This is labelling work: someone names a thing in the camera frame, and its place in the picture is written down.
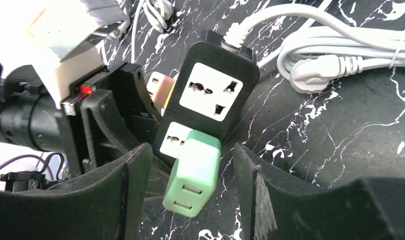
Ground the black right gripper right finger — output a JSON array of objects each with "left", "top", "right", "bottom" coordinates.
[{"left": 233, "top": 143, "right": 405, "bottom": 240}]

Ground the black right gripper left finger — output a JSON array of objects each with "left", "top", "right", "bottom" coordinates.
[{"left": 0, "top": 143, "right": 153, "bottom": 240}]

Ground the grey coiled power cable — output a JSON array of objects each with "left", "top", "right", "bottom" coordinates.
[{"left": 221, "top": 0, "right": 405, "bottom": 95}]

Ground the black short power strip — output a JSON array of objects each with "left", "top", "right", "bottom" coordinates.
[{"left": 153, "top": 30, "right": 260, "bottom": 166}]

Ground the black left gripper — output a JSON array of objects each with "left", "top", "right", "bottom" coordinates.
[{"left": 0, "top": 56, "right": 161, "bottom": 178}]

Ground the salmon pink usb plug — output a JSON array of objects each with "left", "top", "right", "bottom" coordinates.
[{"left": 146, "top": 71, "right": 175, "bottom": 108}]

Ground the green usb plug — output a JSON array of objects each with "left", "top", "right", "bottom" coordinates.
[{"left": 162, "top": 130, "right": 221, "bottom": 218}]

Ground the white coiled cable left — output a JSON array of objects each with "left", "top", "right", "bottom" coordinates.
[{"left": 96, "top": 0, "right": 174, "bottom": 64}]

